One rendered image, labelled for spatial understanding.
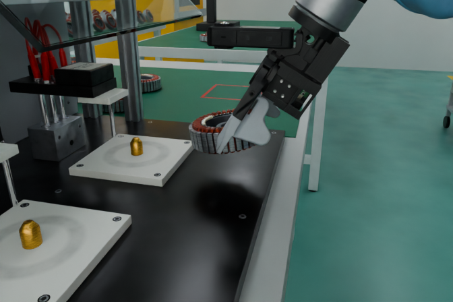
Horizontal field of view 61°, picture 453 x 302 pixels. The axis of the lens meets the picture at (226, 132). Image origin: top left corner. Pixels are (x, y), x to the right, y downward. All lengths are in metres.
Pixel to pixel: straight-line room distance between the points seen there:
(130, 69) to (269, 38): 0.37
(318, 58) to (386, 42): 5.20
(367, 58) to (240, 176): 5.18
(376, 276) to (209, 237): 1.27
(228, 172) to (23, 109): 0.41
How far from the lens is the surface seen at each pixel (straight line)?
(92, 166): 0.61
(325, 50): 0.50
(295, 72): 0.49
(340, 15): 0.49
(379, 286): 1.63
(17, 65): 0.79
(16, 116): 0.79
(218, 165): 0.61
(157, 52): 2.05
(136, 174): 0.57
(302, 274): 1.60
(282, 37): 0.50
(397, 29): 5.70
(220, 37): 0.51
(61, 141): 0.67
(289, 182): 0.61
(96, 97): 0.60
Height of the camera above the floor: 1.03
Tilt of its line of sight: 21 degrees down
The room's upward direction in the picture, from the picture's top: straight up
